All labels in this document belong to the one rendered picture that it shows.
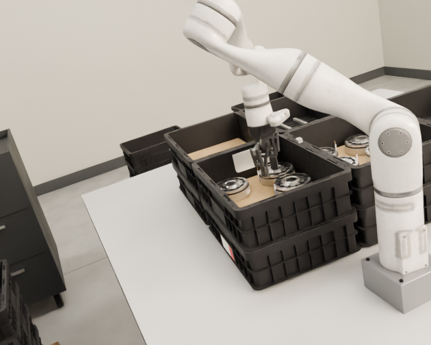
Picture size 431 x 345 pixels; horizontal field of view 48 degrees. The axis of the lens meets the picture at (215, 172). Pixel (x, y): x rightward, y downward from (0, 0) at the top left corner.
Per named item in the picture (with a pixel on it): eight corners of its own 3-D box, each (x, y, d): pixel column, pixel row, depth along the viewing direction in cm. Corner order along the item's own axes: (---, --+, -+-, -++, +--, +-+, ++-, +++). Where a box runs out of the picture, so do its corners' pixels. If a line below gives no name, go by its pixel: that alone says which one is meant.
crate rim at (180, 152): (282, 139, 148) (280, 133, 148) (191, 170, 142) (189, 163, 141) (238, 116, 185) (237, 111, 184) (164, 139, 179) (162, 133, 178)
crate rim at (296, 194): (191, 170, 142) (189, 163, 141) (282, 140, 148) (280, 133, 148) (238, 221, 106) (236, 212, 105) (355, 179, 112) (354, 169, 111)
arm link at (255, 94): (277, 97, 132) (246, 103, 135) (267, 41, 127) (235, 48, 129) (275, 105, 126) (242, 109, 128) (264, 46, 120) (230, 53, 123)
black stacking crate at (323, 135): (461, 175, 122) (459, 133, 118) (360, 214, 116) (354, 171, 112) (369, 140, 158) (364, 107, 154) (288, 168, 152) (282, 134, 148)
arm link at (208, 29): (174, 29, 93) (287, 96, 91) (199, -15, 91) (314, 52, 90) (183, 40, 102) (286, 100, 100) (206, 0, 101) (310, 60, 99)
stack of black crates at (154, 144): (192, 185, 335) (176, 124, 319) (208, 198, 308) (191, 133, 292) (138, 205, 323) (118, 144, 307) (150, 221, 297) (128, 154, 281)
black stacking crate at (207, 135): (286, 168, 152) (280, 135, 148) (200, 198, 146) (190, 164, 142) (243, 139, 188) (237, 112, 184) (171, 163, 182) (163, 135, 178)
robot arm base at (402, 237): (435, 263, 99) (433, 189, 93) (396, 277, 97) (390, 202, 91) (407, 244, 108) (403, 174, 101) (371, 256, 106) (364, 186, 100)
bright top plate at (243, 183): (210, 185, 141) (209, 183, 141) (242, 175, 143) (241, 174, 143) (218, 198, 132) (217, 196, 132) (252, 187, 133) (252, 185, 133)
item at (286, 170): (254, 170, 144) (254, 168, 144) (286, 160, 146) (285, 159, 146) (265, 181, 135) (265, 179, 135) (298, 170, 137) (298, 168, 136)
